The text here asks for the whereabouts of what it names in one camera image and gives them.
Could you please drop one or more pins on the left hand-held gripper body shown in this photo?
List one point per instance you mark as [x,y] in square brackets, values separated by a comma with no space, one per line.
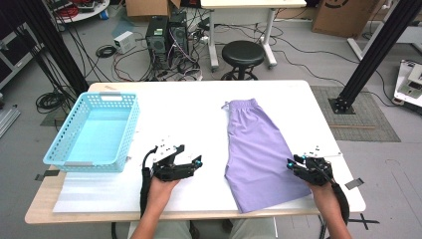
[169,171]

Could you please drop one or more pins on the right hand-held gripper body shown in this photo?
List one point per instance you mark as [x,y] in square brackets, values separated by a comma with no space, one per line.
[315,172]

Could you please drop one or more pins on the purple shorts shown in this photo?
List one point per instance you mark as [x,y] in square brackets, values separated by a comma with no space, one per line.
[258,156]

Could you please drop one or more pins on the light blue plastic basket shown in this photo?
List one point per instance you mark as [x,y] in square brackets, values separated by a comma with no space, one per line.
[99,136]

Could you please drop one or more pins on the person's left hand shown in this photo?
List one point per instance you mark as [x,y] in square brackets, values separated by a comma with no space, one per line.
[161,194]

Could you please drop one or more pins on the person's right hand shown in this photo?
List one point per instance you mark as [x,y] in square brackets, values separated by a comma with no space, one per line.
[323,199]

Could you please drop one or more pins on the black tape piece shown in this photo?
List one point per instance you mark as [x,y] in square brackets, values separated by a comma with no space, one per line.
[354,183]
[49,173]

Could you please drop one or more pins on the person's grey trousers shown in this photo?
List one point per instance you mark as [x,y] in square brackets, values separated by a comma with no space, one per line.
[179,231]

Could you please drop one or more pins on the black tape cross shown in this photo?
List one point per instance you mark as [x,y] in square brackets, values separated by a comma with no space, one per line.
[365,221]

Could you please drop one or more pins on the grey floor mat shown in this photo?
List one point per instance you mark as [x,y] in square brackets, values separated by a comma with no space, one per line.
[365,113]

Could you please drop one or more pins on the black computer tower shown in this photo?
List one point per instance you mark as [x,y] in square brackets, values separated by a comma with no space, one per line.
[156,40]
[178,36]

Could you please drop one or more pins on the black round stool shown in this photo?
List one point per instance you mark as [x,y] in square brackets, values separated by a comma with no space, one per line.
[244,54]

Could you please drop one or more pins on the small white box device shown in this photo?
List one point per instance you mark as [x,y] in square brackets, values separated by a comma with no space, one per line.
[124,42]

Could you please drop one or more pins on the white flat device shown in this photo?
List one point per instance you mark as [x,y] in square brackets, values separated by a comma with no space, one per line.
[409,86]

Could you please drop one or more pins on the large printed cardboard box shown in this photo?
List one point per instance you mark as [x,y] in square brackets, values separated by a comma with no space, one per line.
[345,20]

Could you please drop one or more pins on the white desk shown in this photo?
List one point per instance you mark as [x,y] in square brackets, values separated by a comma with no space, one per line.
[252,3]

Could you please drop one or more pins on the round white table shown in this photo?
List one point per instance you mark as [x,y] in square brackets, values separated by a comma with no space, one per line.
[83,15]

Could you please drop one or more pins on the metal profile bars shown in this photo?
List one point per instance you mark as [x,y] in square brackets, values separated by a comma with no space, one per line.
[6,121]

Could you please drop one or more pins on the grey shelf unit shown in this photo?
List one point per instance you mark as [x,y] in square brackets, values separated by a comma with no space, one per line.
[13,63]

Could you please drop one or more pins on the white desk frame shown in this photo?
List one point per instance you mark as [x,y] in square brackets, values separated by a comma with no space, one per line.
[354,46]

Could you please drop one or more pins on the black metal frame post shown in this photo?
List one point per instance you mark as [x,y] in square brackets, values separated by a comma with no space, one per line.
[375,49]
[56,43]

